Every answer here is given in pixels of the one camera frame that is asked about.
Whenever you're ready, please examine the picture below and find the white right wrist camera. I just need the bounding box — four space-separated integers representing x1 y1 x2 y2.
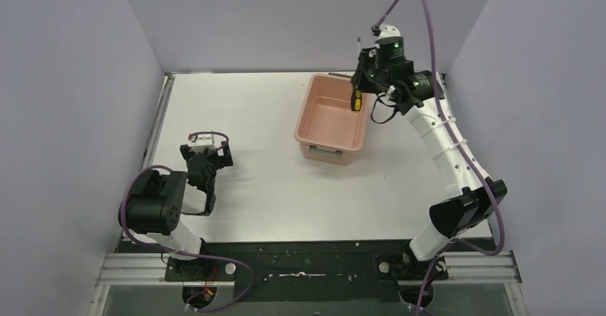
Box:
372 23 402 43

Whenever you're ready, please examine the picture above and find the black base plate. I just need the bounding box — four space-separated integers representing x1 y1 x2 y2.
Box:
116 237 498 304

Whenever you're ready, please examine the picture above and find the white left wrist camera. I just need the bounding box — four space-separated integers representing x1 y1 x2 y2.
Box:
189 134 216 153

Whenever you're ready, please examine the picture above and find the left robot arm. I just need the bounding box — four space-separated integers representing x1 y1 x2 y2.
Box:
118 141 234 261

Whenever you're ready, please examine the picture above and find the black yellow screwdriver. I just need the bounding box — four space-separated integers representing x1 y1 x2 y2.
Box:
350 36 362 113

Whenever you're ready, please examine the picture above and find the aluminium front rail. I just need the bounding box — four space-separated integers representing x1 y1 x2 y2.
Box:
96 252 522 287

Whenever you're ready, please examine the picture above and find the pink plastic bin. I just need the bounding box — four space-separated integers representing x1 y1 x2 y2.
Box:
294 74 369 166

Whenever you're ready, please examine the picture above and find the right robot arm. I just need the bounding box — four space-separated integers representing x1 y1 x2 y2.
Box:
351 36 507 272

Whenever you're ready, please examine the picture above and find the aluminium side rail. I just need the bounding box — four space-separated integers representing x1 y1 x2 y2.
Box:
141 73 174 168

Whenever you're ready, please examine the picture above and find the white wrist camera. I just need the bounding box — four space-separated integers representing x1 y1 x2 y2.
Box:
372 23 402 43
189 134 216 153

